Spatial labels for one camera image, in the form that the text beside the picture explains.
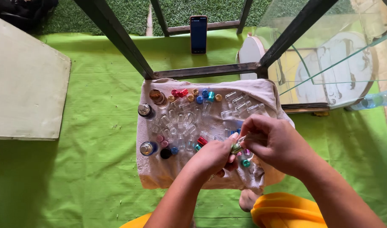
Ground person's left hand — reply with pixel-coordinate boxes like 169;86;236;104
186;132;240;185

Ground person's right hand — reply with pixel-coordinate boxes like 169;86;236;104
239;114;309;178

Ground glass vial with green cap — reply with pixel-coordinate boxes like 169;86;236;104
230;142;245;155

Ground yellow painted board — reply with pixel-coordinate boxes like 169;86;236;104
268;47;331;106

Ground person's bare foot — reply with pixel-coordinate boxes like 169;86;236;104
238;189;262;213

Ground row of coloured metal caps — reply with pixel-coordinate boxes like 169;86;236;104
167;88;223;105

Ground cluster of clear glass vials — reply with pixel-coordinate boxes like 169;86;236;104
150;91;267;153

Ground small round white board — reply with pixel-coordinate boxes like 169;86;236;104
237;35;267;80

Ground person's orange garment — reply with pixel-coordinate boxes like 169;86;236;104
119;192;329;228

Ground beige cloth towel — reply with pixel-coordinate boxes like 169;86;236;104
136;78;295;194

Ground glass bottle with gold cap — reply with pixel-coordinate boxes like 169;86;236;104
149;89;169;109

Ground blue bottle with silver cap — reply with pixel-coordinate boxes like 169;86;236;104
139;141;159;157

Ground dark bottle with silver cap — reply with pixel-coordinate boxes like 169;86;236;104
138;103;156;119

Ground smartphone with orange case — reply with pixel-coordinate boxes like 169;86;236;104
190;15;208;55

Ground large round white board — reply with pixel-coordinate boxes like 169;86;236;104
294;31;380;108

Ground clear plastic water bottle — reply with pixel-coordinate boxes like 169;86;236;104
345;88;387;111

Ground clear glass panes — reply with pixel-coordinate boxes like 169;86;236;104
253;0;387;106

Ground green floor mat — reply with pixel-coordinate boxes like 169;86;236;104
0;27;387;228

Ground artificial grass mat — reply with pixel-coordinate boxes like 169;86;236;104
32;0;274;37

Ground beige flat board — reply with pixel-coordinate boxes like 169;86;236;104
0;13;72;141

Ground black bag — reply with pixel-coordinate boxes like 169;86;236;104
0;0;59;33

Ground black metal table frame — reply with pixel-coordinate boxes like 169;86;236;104
74;0;340;80

